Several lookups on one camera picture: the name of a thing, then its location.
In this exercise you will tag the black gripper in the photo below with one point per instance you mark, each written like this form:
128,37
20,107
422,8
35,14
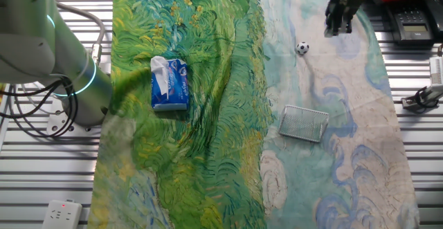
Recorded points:
342,2

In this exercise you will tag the black and white soccer ball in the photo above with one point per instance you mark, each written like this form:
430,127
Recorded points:
302,48

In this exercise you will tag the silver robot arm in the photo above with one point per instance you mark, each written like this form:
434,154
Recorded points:
34,32

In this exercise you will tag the painted landscape tablecloth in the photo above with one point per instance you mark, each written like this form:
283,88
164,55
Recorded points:
225,135

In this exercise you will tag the blue tissue pack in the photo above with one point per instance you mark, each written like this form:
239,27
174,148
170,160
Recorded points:
169,83

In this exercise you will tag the white power strip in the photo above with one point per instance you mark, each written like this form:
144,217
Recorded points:
62,215

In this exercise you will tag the grey camera on mount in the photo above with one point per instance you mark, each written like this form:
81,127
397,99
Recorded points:
420,99

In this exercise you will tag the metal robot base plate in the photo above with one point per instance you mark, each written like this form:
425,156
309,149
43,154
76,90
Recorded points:
57,120

